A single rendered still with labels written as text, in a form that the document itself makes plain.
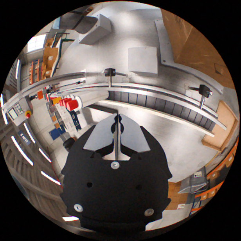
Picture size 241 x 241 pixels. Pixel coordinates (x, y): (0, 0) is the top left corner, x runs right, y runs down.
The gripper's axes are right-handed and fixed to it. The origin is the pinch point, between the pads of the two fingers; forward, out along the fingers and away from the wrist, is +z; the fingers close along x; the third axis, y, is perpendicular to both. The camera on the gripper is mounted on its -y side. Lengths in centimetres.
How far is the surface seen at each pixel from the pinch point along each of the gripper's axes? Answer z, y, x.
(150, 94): 6.9, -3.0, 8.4
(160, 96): 5.6, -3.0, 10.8
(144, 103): 15.3, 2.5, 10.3
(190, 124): 2.2, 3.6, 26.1
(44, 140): 201, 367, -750
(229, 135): -16, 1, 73
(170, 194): -67, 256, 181
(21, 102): 0, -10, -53
